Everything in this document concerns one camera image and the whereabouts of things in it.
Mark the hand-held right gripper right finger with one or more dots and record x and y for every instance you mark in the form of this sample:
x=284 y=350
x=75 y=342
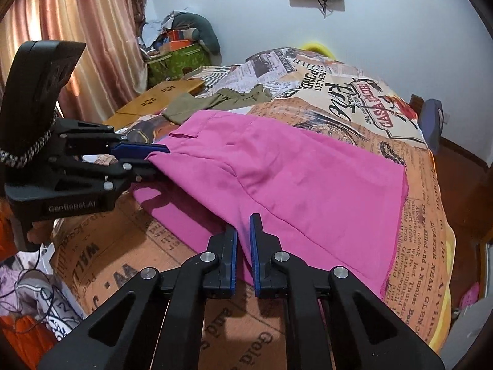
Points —
x=255 y=258

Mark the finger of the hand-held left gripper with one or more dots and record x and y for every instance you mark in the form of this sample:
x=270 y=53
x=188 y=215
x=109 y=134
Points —
x=127 y=171
x=138 y=149

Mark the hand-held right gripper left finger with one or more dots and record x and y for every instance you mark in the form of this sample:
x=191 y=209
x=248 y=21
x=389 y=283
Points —
x=232 y=266

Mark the pink pants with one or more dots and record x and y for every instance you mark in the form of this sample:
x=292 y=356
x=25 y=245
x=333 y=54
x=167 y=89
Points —
x=289 y=169

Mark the wooden lap table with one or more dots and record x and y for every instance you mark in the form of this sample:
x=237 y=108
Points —
x=154 y=98

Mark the olive green garment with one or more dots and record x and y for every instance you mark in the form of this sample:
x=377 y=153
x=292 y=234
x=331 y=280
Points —
x=192 y=104

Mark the pink and beige curtain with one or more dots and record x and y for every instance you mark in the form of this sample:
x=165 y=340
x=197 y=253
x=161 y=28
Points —
x=77 y=15

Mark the green patterned storage bag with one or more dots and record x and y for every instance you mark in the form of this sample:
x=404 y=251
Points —
x=181 y=61

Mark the pile of mixed clothes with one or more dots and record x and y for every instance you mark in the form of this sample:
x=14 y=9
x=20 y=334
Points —
x=154 y=32

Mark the orange box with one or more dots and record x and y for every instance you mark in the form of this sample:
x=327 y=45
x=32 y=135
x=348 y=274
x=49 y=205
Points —
x=180 y=35

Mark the grey long cushion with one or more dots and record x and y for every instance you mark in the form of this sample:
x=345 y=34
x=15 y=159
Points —
x=208 y=31

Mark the white printed cloth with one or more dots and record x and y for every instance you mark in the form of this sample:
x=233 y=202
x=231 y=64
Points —
x=57 y=308

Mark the newspaper print bed sheet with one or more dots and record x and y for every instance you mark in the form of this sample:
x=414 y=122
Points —
x=418 y=208

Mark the orange cloth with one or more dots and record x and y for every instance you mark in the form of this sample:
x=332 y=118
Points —
x=23 y=339

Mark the yellow foam tube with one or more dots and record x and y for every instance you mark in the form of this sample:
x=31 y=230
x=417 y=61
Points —
x=314 y=43

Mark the pink slipper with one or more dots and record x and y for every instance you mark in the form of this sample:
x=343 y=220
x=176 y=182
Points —
x=470 y=295

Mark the blue backpack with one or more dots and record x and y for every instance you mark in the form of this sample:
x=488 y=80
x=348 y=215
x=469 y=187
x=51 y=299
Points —
x=431 y=123

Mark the white wall socket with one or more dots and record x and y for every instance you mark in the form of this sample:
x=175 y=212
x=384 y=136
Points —
x=446 y=118

